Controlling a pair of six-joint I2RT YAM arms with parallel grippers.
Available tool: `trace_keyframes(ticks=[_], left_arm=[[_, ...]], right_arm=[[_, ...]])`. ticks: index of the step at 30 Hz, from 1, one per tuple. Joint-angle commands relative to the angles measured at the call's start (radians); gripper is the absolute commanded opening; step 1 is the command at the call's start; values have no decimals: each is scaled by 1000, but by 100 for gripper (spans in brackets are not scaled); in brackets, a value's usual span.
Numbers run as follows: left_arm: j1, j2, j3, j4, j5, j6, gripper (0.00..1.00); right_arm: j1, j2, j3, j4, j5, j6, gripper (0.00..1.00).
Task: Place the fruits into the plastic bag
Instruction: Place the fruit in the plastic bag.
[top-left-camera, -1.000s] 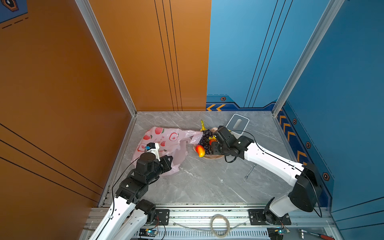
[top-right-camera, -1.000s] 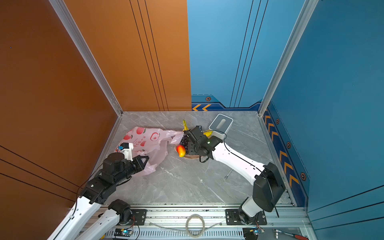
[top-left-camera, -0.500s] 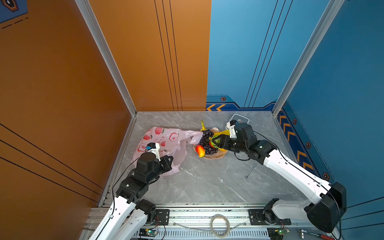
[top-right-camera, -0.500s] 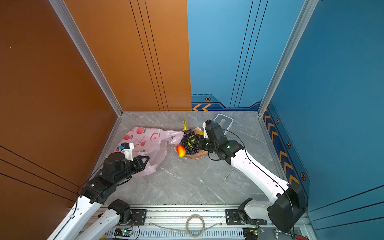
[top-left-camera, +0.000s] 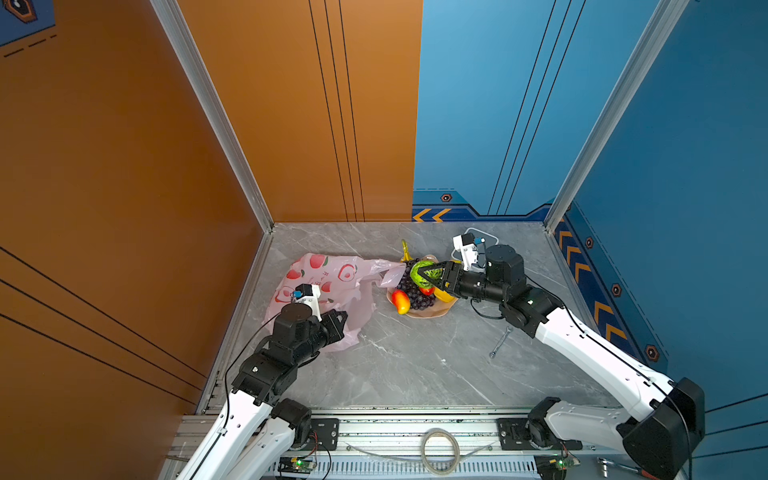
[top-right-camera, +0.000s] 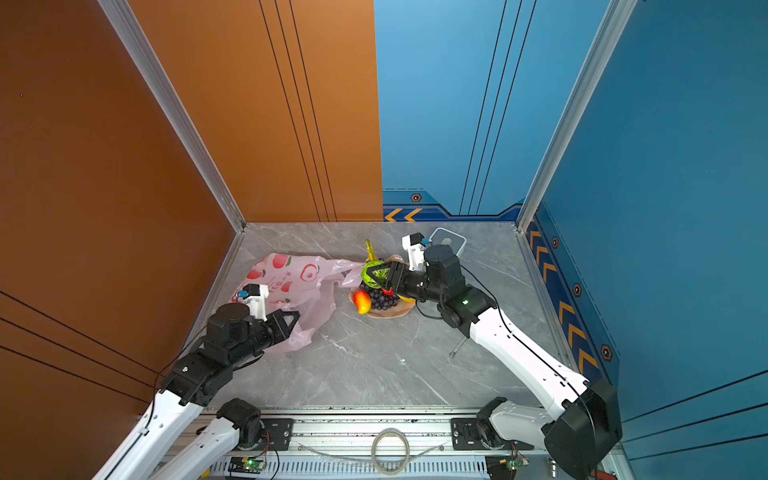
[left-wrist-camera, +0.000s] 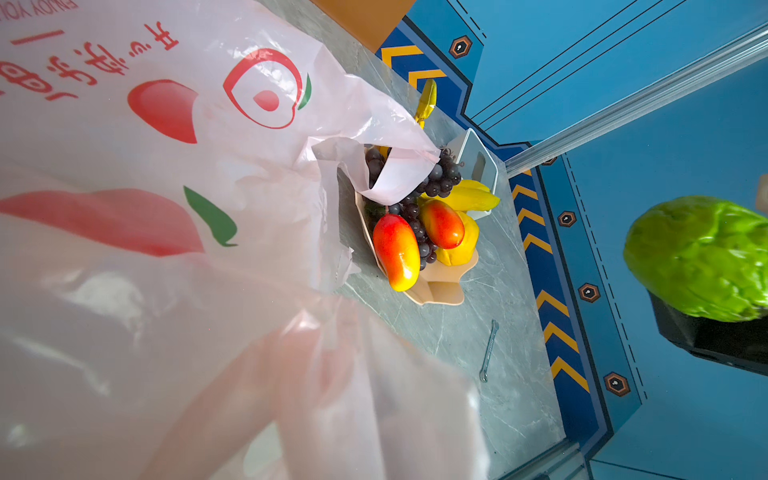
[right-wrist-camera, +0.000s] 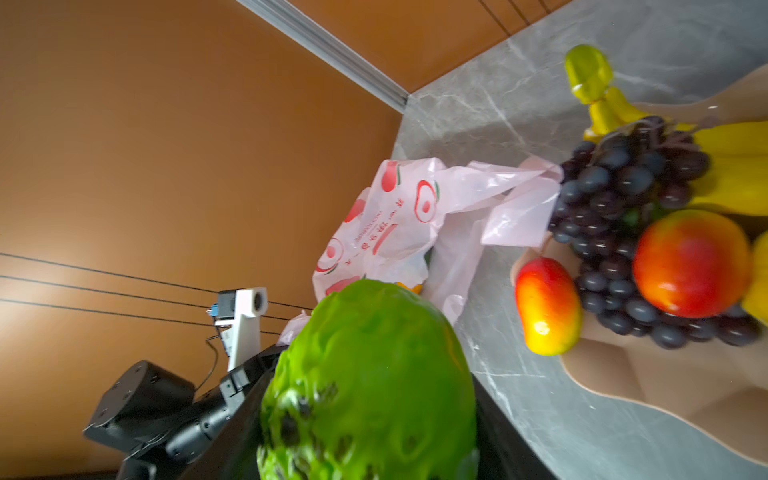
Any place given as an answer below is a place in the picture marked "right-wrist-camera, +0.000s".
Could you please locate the aluminium corner post left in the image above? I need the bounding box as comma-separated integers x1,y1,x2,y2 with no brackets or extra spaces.
238,0,409,114

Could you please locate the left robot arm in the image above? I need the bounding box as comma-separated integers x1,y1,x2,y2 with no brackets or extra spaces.
83,346,286,479

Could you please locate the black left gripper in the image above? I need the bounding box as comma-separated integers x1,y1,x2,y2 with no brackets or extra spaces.
219,345,288,414

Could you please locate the red yellow mango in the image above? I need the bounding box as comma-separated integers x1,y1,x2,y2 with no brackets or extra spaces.
515,258,583,356

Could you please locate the pink printed plastic bag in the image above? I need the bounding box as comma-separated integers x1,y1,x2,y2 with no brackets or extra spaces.
312,156,564,323

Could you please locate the red apple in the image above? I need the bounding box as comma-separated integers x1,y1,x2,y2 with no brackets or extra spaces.
632,209,752,318

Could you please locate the yellow banana bunch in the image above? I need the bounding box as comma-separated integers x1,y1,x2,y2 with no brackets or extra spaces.
564,45,767,217

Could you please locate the wooden fruit plate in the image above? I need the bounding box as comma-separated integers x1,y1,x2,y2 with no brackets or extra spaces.
510,64,767,467

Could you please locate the yellow bell pepper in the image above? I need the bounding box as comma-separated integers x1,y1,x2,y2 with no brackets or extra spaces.
741,231,768,325

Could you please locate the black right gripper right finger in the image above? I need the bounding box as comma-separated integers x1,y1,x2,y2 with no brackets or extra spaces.
472,376,557,480

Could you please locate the dark purple grape bunch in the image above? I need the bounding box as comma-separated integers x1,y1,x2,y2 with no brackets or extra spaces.
550,129,761,350

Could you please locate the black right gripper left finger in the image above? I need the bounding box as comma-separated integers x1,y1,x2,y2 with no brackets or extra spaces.
180,368,275,479

